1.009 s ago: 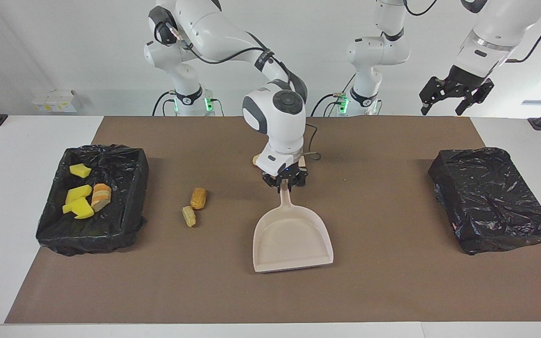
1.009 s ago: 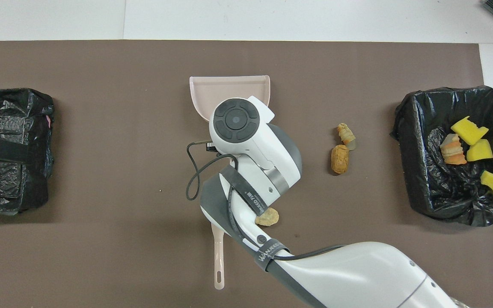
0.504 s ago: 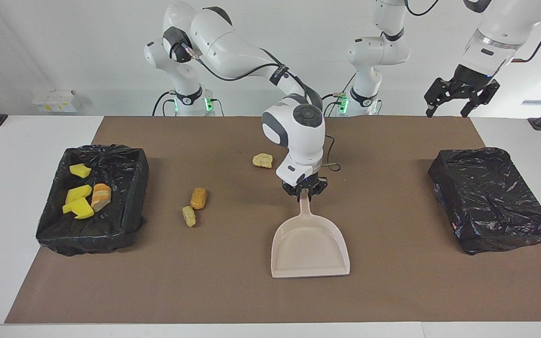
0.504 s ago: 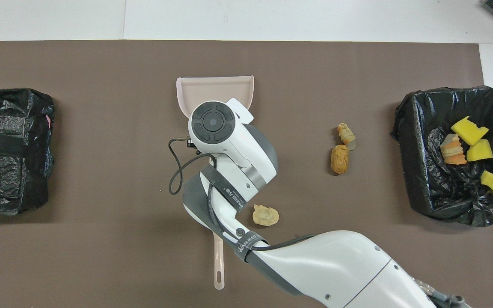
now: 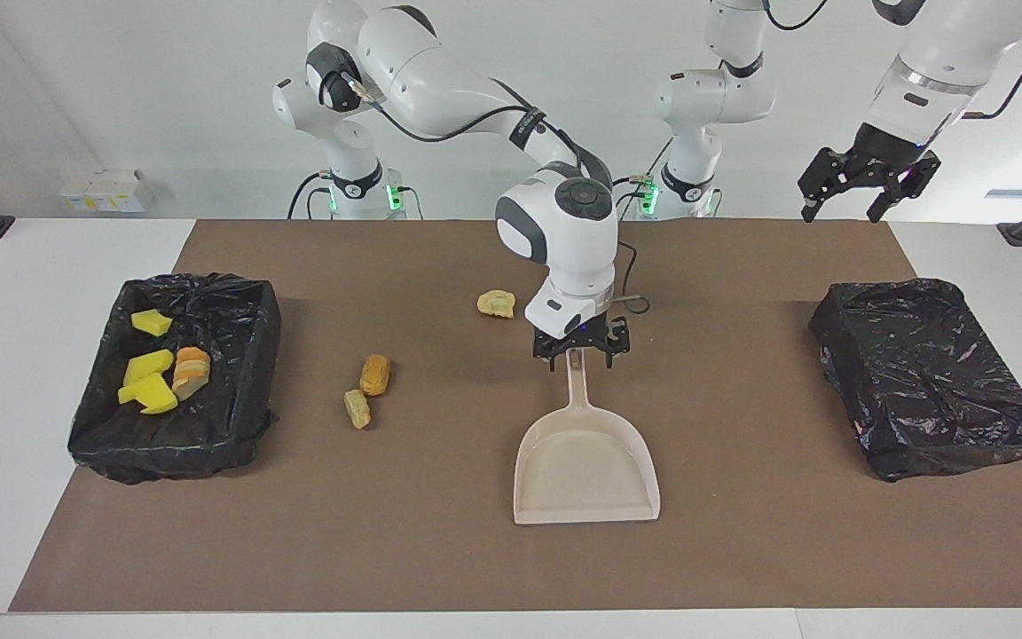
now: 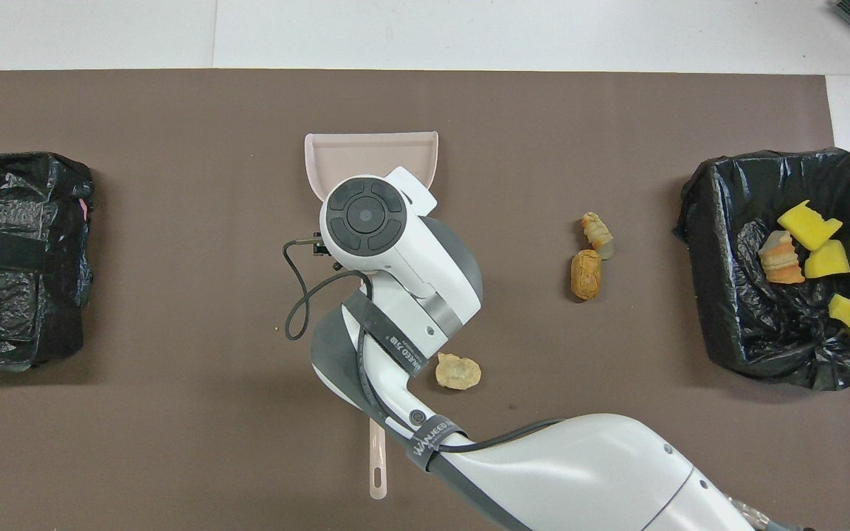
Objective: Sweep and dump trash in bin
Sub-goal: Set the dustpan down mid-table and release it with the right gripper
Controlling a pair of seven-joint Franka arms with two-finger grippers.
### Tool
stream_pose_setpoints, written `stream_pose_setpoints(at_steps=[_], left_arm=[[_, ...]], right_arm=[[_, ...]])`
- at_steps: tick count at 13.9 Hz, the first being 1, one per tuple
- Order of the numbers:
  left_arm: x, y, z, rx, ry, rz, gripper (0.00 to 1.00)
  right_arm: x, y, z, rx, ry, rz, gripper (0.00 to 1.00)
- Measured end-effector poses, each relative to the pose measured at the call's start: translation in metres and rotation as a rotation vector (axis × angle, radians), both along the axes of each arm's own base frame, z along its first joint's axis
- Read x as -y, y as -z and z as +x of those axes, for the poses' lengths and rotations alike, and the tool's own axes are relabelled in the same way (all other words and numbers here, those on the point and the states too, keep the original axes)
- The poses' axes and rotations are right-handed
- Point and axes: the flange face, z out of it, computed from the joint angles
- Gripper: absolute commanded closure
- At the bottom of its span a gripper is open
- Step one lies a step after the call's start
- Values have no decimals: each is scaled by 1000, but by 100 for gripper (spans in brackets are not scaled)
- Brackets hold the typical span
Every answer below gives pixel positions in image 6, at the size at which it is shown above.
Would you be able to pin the pale ridged pastry toy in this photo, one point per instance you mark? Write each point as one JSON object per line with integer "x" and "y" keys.
{"x": 597, "y": 232}

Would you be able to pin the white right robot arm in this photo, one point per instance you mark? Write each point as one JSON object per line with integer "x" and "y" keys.
{"x": 410, "y": 265}

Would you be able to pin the yellow sponge piece green backing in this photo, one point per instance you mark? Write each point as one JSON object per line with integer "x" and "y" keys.
{"x": 828, "y": 259}

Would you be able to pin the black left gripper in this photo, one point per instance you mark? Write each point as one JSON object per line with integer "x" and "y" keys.
{"x": 15, "y": 251}

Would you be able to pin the beige hand brush black bristles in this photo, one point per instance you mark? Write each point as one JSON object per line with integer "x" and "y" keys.
{"x": 378, "y": 457}

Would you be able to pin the pale yellow food toy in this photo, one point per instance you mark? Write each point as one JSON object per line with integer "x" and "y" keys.
{"x": 458, "y": 372}

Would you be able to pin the beige plastic dustpan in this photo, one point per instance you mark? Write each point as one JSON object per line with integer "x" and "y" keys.
{"x": 366, "y": 155}

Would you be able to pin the notched yellow sponge piece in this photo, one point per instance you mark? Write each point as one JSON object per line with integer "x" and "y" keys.
{"x": 809, "y": 225}

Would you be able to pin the closed black-wrapped bin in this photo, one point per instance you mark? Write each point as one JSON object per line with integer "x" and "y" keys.
{"x": 19, "y": 324}

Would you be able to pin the brown bread roll toy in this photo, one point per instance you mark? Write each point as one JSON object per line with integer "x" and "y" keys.
{"x": 586, "y": 274}

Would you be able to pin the orange striped croissant toy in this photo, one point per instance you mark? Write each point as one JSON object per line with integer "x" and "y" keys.
{"x": 781, "y": 259}

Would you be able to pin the open black-lined trash bin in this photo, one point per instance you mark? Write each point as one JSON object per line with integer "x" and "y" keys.
{"x": 735, "y": 295}

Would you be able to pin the brown table mat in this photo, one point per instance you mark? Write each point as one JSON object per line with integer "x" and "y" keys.
{"x": 543, "y": 110}

